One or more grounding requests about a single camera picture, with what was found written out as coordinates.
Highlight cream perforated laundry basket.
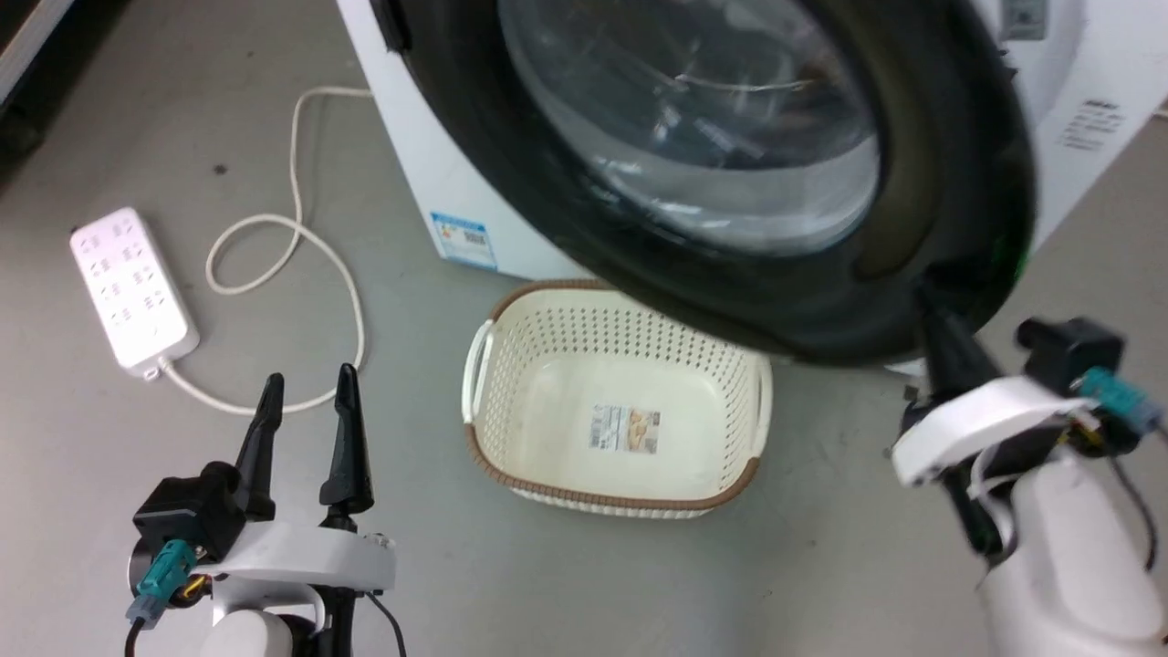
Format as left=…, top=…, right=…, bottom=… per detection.
left=461, top=279, right=775, bottom=520

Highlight white washing machine body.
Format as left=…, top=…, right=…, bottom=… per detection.
left=335, top=0, right=1168, bottom=282

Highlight black round washing machine door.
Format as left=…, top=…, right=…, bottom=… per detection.
left=370, top=0, right=1038, bottom=368

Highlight teal right camera connector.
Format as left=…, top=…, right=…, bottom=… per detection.
left=1080, top=367, right=1166, bottom=435

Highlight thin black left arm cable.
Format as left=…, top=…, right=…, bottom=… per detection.
left=363, top=590, right=409, bottom=657

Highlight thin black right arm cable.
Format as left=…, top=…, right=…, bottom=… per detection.
left=1107, top=452, right=1162, bottom=574

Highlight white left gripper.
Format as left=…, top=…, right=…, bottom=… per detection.
left=193, top=362, right=398, bottom=596

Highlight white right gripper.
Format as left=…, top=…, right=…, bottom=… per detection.
left=891, top=277, right=1098, bottom=488

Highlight white power strip cable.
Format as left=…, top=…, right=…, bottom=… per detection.
left=157, top=86, right=377, bottom=416

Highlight white power strip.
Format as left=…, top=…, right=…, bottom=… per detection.
left=69, top=206, right=201, bottom=379

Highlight teal left camera connector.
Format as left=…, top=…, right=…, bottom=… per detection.
left=126, top=538, right=198, bottom=631

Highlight teal camera connector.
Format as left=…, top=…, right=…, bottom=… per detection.
left=1080, top=367, right=1166, bottom=435
left=126, top=538, right=198, bottom=631

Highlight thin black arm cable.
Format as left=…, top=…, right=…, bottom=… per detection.
left=1107, top=452, right=1162, bottom=574
left=363, top=590, right=409, bottom=657

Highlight dark cabinet with white edge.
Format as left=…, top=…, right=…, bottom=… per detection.
left=0, top=0, right=130, bottom=188

